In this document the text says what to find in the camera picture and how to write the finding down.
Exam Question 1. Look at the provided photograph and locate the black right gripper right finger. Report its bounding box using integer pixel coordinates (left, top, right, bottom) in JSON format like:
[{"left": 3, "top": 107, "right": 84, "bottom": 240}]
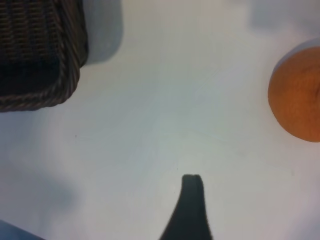
[{"left": 192, "top": 174, "right": 215, "bottom": 240}]

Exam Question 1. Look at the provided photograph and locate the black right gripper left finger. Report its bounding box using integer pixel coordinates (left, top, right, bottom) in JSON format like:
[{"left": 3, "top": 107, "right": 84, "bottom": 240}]
[{"left": 158, "top": 174, "right": 199, "bottom": 240}]

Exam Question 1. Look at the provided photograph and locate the orange with knobby stem end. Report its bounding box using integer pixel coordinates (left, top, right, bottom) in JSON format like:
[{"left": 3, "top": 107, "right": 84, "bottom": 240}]
[{"left": 267, "top": 46, "right": 320, "bottom": 143}]

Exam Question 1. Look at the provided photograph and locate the dark brown wicker basket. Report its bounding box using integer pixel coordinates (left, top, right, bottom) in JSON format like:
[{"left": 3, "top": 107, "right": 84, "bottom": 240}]
[{"left": 0, "top": 0, "right": 90, "bottom": 113}]

